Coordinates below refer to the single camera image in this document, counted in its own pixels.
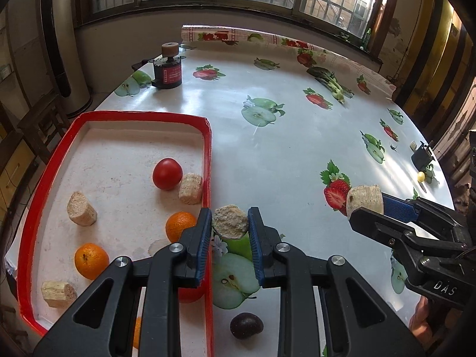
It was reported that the person's right hand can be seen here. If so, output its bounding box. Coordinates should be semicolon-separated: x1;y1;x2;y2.
407;296;462;347

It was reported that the black red ink bottle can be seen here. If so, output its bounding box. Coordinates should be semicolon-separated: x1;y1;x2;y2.
152;42;182;90

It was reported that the orange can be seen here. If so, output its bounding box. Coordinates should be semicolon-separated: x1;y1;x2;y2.
74;242;110;281
165;211;197;242
133;317;142;349

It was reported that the large beige bread chunk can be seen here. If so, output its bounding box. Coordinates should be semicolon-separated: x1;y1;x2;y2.
212;205;248;239

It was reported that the red rimmed white tray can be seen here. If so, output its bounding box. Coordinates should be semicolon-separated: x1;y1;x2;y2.
17;110;214;356

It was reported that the striped beige bread log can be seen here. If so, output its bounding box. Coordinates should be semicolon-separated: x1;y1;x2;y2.
41;281;77;309

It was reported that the small red cherry tomato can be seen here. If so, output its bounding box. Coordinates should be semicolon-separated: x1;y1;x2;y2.
178;286;205;304

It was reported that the green vegetable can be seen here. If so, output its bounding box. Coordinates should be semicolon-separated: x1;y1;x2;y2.
307;66;354;104

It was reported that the dark wooden stool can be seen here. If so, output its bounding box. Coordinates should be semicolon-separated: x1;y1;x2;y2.
18;90;70;164

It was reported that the dark purple plum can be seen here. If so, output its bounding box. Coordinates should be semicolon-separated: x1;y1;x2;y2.
229;313;264;340

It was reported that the small yellow ball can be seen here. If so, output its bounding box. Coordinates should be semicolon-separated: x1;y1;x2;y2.
417;172;425;183

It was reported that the round beige bread piece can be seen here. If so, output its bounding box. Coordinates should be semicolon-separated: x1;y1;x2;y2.
346;184;384;218

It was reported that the small beige bread cube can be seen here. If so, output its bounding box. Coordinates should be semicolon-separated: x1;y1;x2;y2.
178;173;203;205

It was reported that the black standing pipe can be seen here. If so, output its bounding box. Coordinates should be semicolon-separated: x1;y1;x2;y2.
40;0;72;98

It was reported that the small black cup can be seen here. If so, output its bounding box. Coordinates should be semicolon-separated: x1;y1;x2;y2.
411;141;434;172

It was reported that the fruit pattern tablecloth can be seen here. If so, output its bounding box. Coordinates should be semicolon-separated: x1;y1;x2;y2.
94;24;457;357

